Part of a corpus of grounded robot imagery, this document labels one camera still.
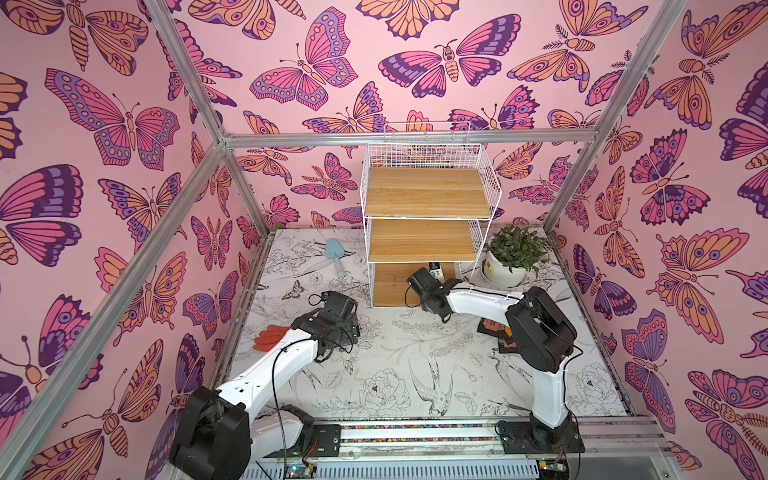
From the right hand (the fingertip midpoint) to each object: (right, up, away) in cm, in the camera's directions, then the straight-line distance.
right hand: (434, 298), depth 97 cm
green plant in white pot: (+22, +15, -8) cm, 28 cm away
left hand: (-28, -8, -11) cm, 31 cm away
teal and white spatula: (-35, +17, +16) cm, 42 cm away
